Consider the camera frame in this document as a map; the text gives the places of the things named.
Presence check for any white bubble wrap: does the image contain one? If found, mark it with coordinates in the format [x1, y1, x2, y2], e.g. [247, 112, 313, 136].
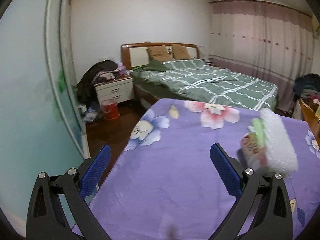
[260, 108, 298, 178]

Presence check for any pink carton box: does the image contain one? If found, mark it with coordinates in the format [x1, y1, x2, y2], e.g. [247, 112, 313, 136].
[241, 132, 267, 171]

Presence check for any green wet wipes pack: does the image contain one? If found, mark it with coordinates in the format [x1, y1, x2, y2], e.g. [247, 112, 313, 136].
[248, 118, 265, 148]

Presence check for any sliding wardrobe door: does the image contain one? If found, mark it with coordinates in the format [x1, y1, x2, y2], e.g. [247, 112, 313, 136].
[1, 0, 88, 219]

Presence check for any purple floral table cloth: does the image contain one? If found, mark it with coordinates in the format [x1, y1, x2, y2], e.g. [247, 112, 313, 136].
[72, 98, 320, 240]

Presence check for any wooden desk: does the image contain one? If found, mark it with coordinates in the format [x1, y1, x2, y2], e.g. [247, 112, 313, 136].
[292, 99, 319, 144]

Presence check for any red bucket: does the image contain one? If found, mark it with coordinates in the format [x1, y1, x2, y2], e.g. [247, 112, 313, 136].
[100, 99, 119, 121]

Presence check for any pile of clothes on desk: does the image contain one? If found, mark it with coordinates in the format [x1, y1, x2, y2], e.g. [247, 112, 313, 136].
[293, 73, 320, 102]

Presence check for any green plaid bed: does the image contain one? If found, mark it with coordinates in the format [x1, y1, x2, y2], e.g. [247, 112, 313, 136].
[132, 59, 278, 111]

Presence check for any white nightstand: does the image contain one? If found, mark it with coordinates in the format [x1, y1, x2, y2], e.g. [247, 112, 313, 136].
[95, 76, 135, 104]

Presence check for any clothes pile on nightstand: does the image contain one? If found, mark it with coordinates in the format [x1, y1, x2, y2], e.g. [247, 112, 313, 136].
[76, 60, 129, 107]

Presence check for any pink white curtain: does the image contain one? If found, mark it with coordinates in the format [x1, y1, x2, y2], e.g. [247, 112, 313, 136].
[208, 0, 314, 112]

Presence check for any brown right pillow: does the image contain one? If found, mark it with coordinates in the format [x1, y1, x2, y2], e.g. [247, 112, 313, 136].
[171, 43, 192, 60]

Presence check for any brown pillow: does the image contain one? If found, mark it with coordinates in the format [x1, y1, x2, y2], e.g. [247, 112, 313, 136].
[171, 43, 192, 60]
[146, 45, 172, 62]

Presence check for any wooden bed headboard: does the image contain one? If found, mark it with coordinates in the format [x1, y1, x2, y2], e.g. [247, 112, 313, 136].
[121, 42, 201, 70]

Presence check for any brown left pillow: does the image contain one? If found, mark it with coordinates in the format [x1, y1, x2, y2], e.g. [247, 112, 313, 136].
[146, 45, 172, 62]

